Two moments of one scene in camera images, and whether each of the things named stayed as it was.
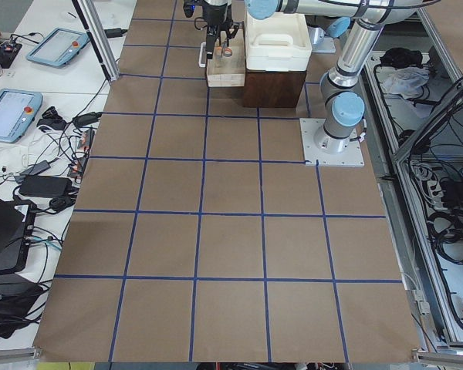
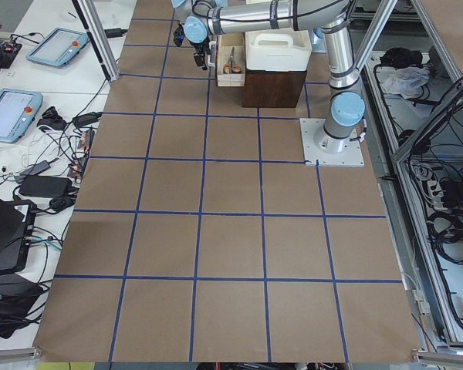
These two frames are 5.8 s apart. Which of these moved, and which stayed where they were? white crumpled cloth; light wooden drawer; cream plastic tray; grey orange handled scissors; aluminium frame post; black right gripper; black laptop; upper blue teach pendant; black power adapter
Moved: grey orange handled scissors; light wooden drawer; black right gripper
Stayed: aluminium frame post; black laptop; white crumpled cloth; cream plastic tray; upper blue teach pendant; black power adapter
